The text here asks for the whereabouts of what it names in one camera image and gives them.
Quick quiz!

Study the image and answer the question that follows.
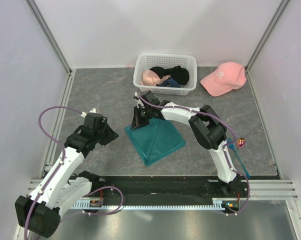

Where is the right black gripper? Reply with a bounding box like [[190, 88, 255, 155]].
[[130, 106, 152, 131]]

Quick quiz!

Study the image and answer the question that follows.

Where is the teal satin napkin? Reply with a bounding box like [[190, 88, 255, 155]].
[[124, 118, 186, 166]]

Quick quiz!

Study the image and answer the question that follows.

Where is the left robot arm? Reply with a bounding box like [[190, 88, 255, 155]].
[[14, 112, 118, 238]]

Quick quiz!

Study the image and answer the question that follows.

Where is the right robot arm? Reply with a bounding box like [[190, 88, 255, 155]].
[[131, 91, 241, 197]]

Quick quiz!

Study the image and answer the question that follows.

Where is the peach satin garment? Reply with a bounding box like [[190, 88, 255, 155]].
[[140, 70, 164, 87]]

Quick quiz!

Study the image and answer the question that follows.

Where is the navy blue garment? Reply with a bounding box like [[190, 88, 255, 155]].
[[157, 78, 180, 88]]

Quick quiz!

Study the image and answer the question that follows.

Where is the white plastic basket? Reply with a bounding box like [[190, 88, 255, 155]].
[[133, 53, 197, 96]]

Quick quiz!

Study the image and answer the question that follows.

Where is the black garment in basket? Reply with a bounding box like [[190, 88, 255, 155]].
[[150, 65, 190, 86]]

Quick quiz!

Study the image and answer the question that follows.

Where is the pink baseball cap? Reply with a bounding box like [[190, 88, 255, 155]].
[[200, 62, 247, 97]]

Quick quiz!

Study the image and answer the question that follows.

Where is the iridescent pink spoon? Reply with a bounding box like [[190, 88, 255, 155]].
[[234, 137, 246, 158]]

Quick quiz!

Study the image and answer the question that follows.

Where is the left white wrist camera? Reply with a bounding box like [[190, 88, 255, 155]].
[[80, 108, 97, 118]]

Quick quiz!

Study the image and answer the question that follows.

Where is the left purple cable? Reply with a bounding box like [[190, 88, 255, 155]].
[[22, 106, 128, 240]]

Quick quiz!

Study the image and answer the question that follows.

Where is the purple cable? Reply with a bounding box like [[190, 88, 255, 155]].
[[134, 91, 251, 217], [22, 106, 128, 240]]

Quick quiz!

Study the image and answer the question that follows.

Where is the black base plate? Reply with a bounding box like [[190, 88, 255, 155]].
[[78, 171, 249, 199]]

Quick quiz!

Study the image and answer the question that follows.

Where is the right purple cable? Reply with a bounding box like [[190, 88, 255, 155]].
[[134, 91, 251, 217]]

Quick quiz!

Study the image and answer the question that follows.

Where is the light blue cable duct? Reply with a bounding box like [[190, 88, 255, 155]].
[[70, 198, 238, 211]]

